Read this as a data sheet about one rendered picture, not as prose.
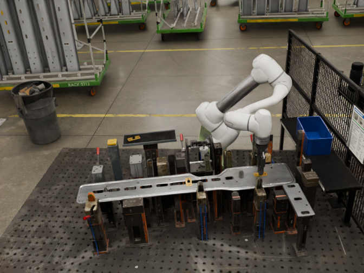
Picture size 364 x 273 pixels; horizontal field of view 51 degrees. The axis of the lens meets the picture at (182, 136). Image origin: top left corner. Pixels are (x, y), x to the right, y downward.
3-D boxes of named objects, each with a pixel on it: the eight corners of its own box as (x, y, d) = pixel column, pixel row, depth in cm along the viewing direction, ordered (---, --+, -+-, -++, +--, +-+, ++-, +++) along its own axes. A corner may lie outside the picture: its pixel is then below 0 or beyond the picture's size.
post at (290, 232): (288, 234, 243) (292, 199, 228) (283, 222, 252) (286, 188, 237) (298, 233, 243) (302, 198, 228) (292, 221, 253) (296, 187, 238)
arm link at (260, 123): (273, 130, 235) (252, 127, 240) (274, 108, 227) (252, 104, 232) (268, 140, 227) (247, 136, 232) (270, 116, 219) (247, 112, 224)
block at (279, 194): (272, 235, 244) (275, 201, 229) (267, 222, 253) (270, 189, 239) (287, 233, 244) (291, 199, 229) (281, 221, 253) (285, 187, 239)
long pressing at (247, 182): (75, 207, 235) (74, 206, 234) (79, 184, 254) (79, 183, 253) (297, 184, 240) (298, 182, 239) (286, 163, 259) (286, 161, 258)
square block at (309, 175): (300, 223, 251) (306, 179, 232) (297, 215, 257) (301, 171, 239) (313, 222, 251) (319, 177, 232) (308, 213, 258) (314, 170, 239)
